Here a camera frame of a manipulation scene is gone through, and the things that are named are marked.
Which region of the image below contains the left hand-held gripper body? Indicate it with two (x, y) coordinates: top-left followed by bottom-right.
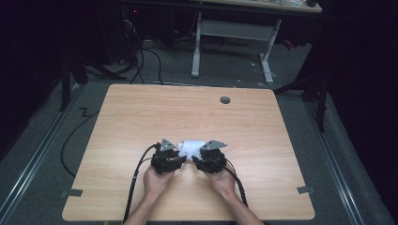
(150, 138), (181, 175)

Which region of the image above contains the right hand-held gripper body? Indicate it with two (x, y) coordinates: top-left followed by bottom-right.
(196, 139), (229, 174)

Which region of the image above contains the white sock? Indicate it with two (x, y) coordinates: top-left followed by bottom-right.
(176, 139), (207, 162)

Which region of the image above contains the person's left hand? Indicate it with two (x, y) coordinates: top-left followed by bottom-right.
(143, 166), (175, 202)

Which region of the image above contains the person's right hand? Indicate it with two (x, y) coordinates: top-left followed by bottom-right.
(204, 169), (239, 202)

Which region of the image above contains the grey tape strip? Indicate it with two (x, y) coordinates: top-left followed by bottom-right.
(60, 188), (84, 198)
(296, 185), (316, 195)

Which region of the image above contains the black metal stand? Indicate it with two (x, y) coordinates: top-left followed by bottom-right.
(273, 73), (330, 133)
(58, 51), (128, 113)

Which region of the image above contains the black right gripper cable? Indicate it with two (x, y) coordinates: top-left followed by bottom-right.
(224, 158), (250, 209)

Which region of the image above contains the black floor cable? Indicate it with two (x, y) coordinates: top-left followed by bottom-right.
(60, 107), (101, 178)

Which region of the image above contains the bundle of black cables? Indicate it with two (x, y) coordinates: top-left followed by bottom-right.
(120, 7), (165, 86)

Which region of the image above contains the metal floor rail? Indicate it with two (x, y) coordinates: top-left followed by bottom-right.
(304, 99), (367, 225)
(0, 83), (83, 223)

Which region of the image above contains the white desk frame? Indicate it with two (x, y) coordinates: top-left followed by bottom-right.
(190, 0), (323, 84)

